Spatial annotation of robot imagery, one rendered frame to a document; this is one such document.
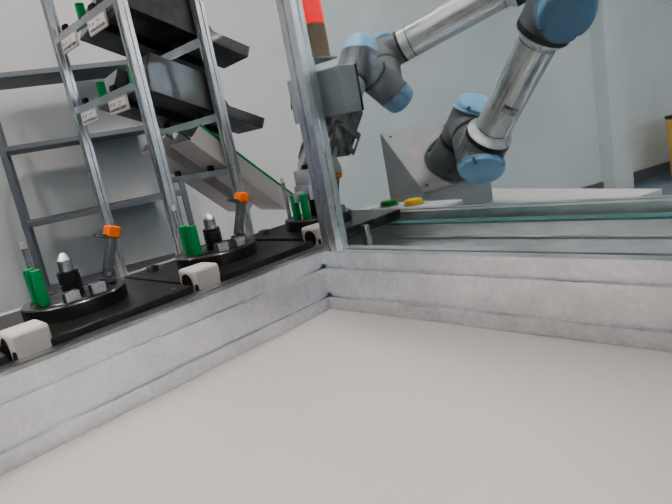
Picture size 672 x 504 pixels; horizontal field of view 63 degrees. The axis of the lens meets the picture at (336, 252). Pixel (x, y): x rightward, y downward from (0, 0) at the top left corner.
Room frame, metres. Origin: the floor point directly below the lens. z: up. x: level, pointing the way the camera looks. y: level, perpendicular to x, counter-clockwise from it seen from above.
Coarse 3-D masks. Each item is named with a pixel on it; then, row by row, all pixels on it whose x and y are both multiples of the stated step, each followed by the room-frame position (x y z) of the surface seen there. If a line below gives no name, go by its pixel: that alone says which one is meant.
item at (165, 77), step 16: (144, 64) 1.19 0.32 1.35; (160, 64) 1.19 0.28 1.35; (176, 64) 1.21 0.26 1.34; (160, 80) 1.19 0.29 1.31; (176, 80) 1.21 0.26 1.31; (192, 80) 1.23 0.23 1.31; (128, 96) 1.26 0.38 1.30; (160, 96) 1.21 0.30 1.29; (176, 96) 1.20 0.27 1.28; (192, 96) 1.22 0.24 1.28; (208, 96) 1.24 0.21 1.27; (176, 112) 1.31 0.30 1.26; (192, 112) 1.29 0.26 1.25; (208, 112) 1.26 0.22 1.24; (240, 112) 1.28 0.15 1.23; (240, 128) 1.35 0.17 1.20; (256, 128) 1.32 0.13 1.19
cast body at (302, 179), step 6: (306, 168) 1.10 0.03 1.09; (294, 174) 1.11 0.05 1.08; (300, 174) 1.10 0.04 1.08; (306, 174) 1.08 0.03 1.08; (300, 180) 1.10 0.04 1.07; (306, 180) 1.09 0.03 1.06; (300, 186) 1.09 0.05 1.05; (306, 186) 1.08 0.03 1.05; (300, 192) 1.08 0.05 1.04; (306, 192) 1.08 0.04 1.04; (312, 192) 1.08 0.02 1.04; (294, 198) 1.08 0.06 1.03; (312, 198) 1.08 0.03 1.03
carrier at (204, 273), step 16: (176, 224) 0.95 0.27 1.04; (208, 224) 0.93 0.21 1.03; (192, 240) 0.89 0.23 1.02; (208, 240) 0.93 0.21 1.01; (224, 240) 1.00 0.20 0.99; (240, 240) 0.90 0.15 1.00; (176, 256) 0.92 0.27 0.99; (192, 256) 0.90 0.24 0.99; (208, 256) 0.87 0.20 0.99; (224, 256) 0.87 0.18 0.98; (240, 256) 0.89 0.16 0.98; (256, 256) 0.89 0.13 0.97; (272, 256) 0.87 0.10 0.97; (144, 272) 0.94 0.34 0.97; (160, 272) 0.91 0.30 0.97; (176, 272) 0.88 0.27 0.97; (192, 272) 0.77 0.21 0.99; (208, 272) 0.79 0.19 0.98; (224, 272) 0.81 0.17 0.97; (240, 272) 0.82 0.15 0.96
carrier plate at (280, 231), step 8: (272, 232) 1.12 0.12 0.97; (280, 232) 1.10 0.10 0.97; (288, 232) 1.08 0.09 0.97; (296, 232) 1.06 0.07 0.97; (256, 240) 1.08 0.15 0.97; (264, 240) 1.06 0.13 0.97; (272, 240) 1.04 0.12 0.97; (280, 240) 1.02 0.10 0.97; (288, 240) 1.01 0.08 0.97; (296, 240) 0.99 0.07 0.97; (320, 240) 0.95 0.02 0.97
